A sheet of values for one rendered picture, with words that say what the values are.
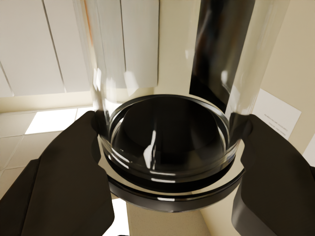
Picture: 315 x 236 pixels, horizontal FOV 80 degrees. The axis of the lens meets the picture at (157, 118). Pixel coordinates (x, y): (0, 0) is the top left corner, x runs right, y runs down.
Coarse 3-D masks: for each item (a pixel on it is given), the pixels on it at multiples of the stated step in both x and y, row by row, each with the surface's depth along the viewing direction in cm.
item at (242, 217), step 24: (264, 144) 9; (288, 144) 9; (264, 168) 8; (288, 168) 8; (240, 192) 7; (264, 192) 7; (288, 192) 7; (312, 192) 7; (240, 216) 7; (264, 216) 6; (288, 216) 6; (312, 216) 6
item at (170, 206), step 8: (112, 184) 10; (120, 192) 10; (128, 192) 9; (224, 192) 10; (128, 200) 10; (136, 200) 9; (144, 200) 9; (152, 200) 9; (192, 200) 9; (200, 200) 9; (208, 200) 9; (216, 200) 10; (152, 208) 9; (160, 208) 9; (168, 208) 9; (176, 208) 9; (184, 208) 9; (192, 208) 9
